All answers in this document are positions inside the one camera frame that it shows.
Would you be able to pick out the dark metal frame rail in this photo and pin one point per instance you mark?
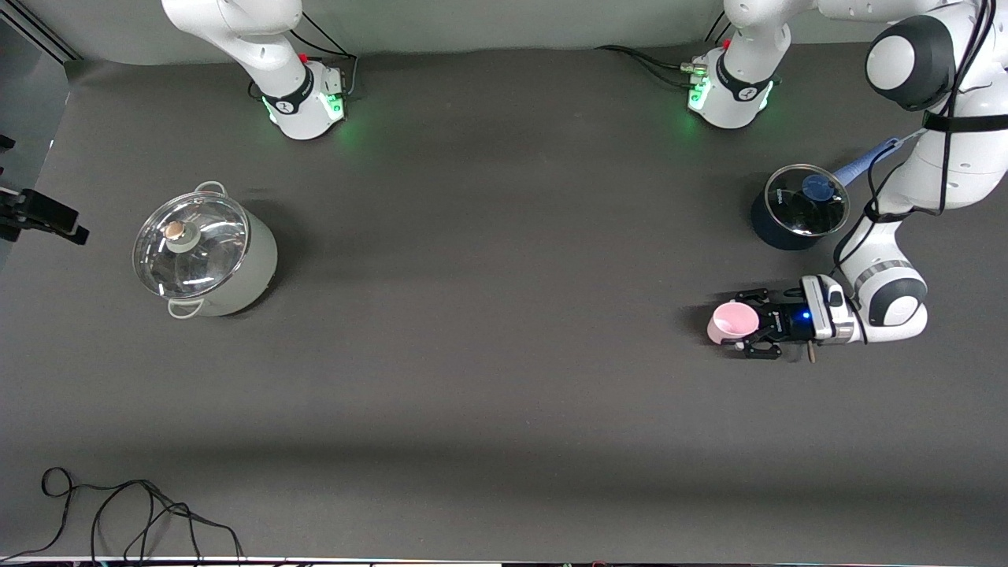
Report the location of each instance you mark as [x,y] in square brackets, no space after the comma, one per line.
[55,46]

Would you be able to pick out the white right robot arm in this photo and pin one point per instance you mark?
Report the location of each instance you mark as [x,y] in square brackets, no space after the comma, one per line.
[268,47]

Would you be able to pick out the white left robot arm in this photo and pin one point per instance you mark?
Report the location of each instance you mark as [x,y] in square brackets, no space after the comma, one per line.
[945,157]

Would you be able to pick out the glass lid with grey knob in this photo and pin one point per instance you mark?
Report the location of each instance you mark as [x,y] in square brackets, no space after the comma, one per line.
[205,260]

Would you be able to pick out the pink plastic cup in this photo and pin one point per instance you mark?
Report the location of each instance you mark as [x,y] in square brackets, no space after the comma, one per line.
[731,324]

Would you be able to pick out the dark blue saucepan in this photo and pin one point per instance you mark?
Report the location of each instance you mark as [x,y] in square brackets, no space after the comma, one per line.
[780,232]

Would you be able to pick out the glass lid with blue knob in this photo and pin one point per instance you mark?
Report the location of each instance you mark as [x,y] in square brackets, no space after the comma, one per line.
[807,206]

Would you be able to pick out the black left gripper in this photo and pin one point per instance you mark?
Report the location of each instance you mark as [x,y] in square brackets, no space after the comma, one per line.
[788,324]

